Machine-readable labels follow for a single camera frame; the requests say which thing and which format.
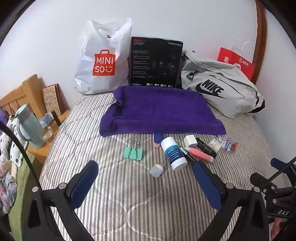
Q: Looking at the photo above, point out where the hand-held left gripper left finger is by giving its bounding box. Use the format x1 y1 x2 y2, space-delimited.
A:
22 160 100 241

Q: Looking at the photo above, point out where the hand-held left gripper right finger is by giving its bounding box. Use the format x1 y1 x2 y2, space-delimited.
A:
192 161 271 241

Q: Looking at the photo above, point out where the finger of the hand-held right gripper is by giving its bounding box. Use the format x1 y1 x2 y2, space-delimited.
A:
270 157 296 174
250 172 278 193

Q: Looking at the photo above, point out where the pink stick tube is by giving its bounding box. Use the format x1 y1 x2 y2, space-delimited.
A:
185 146 214 163

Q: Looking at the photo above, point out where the black cosmetic box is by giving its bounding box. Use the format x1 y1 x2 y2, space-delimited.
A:
195 137 218 159

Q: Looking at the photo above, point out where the small white label bottle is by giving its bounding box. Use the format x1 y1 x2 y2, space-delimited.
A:
209 138 223 151

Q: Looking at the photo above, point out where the white blue label bottle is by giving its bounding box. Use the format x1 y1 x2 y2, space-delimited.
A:
161 137 188 171

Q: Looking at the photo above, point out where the small sanitizer bottle keychain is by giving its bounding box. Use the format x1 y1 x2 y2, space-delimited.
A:
220 137 240 154

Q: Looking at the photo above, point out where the green binder clip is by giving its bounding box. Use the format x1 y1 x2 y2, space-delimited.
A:
124 137 143 160

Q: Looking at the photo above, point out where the blue pink eraser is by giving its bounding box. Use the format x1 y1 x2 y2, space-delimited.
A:
154 130 164 148

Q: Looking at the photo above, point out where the person's right hand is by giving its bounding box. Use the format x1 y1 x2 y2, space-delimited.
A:
271 220 282 241

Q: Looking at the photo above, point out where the black gold tube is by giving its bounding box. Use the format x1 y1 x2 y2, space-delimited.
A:
180 146 197 164

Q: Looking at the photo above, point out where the white charger plug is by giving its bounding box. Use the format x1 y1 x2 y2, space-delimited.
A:
183 135 198 148

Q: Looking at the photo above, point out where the striped bedspread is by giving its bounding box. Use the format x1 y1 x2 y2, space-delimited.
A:
38 93 296 241

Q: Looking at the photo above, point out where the clear glass cup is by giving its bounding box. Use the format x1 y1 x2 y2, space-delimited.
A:
39 125 55 142

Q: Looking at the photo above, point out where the green blanket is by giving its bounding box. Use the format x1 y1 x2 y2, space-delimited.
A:
7 153 45 241

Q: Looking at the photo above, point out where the small black case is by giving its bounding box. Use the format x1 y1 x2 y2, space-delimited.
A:
51 110 62 127

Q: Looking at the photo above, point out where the small blue container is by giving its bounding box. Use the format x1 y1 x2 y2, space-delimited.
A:
40 112 54 127

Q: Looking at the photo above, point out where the light blue kettle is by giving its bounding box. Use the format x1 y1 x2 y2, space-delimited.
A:
14 104 47 149

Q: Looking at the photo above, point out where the floral cloth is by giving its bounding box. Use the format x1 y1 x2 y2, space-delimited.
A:
0 160 19 215

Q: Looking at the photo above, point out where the white dotted cloth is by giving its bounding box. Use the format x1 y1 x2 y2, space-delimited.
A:
0 119 29 164

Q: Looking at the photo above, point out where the purple towel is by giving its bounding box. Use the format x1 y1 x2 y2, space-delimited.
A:
99 85 227 137

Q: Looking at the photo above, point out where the patterned cover book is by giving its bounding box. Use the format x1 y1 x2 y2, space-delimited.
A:
42 85 63 116

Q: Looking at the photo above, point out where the grey sports bag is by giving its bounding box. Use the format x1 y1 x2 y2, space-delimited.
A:
180 51 266 119

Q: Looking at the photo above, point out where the light wooden bedside table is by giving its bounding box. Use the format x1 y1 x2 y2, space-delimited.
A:
0 74 72 164

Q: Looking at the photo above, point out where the red paper bag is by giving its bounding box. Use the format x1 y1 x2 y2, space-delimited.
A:
217 40 255 81

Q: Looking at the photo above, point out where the black product box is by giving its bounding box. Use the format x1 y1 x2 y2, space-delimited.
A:
128 36 185 90

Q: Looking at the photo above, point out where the white plastic shopping bag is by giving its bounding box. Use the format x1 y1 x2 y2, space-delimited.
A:
74 18 133 95

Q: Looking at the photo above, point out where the black cable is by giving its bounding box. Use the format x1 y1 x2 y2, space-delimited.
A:
0 122 47 195

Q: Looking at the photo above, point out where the brown wooden frame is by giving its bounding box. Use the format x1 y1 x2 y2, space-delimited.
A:
251 0 269 86

